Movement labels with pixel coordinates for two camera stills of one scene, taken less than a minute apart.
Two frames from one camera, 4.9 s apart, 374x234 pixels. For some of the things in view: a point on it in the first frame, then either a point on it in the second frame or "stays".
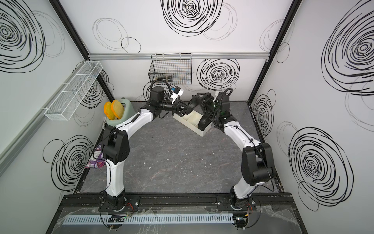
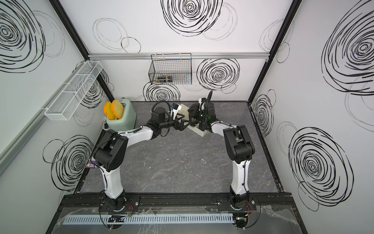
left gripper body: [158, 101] -> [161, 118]
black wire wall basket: [175, 68] stays
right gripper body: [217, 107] -> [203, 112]
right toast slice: [118, 108] stays
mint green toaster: [128, 110] stays
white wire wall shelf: [65, 102] stays
